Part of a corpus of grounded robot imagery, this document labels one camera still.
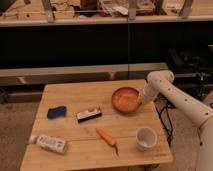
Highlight orange ceramic bowl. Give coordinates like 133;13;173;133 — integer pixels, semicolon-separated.
111;87;141;113

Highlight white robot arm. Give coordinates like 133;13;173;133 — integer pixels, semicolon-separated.
139;70;213;171

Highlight wooden table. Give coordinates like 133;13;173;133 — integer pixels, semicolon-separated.
21;80;173;171

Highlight orange toy carrot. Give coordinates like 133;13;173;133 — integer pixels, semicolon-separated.
96;128;118;154

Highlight blue sponge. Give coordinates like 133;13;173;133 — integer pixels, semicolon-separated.
47;106;67;119

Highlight white cup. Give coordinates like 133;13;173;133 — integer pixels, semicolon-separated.
136;126;157;151

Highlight metal shelf rack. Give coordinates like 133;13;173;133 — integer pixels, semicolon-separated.
0;0;213;86

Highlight white plastic bottle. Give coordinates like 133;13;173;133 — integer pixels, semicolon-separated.
29;135;67;154

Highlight black cables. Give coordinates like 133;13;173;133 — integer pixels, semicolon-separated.
155;96;174;147

